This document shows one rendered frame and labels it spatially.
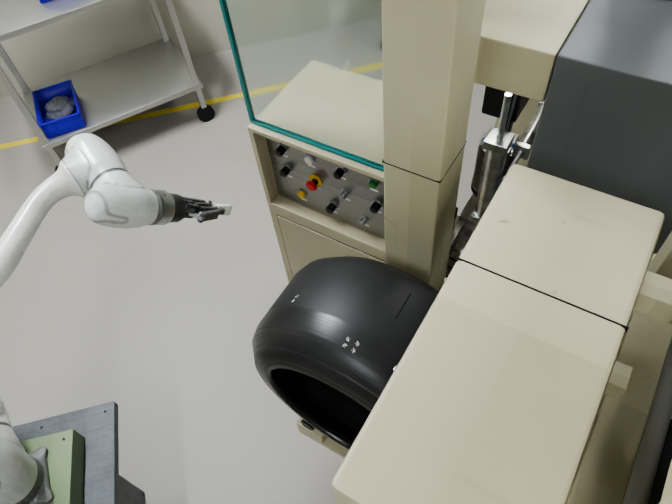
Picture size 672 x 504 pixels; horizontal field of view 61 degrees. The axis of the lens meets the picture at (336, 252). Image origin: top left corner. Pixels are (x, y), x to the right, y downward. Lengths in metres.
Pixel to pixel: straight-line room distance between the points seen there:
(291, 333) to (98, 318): 2.11
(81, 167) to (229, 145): 2.38
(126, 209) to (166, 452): 1.60
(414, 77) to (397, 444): 0.60
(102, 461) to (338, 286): 1.17
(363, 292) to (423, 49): 0.51
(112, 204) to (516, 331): 0.92
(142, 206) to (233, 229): 1.92
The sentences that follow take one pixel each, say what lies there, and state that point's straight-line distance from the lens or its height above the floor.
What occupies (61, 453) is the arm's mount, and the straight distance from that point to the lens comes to 2.09.
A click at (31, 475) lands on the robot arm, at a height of 0.84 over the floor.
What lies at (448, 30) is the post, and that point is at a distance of 0.94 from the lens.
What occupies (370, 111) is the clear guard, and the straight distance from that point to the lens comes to 1.58.
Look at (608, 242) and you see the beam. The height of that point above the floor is 1.78.
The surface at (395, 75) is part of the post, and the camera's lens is 1.03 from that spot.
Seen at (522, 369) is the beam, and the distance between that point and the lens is 0.80.
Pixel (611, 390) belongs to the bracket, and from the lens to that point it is 1.12.
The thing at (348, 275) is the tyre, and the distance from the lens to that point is 1.25.
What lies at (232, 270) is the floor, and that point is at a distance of 3.13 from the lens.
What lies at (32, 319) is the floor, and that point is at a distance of 3.41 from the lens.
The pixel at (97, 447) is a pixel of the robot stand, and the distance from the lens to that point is 2.15.
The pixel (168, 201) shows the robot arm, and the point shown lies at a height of 1.47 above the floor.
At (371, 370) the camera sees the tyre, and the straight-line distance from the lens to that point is 1.14.
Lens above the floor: 2.49
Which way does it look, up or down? 54 degrees down
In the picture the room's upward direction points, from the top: 7 degrees counter-clockwise
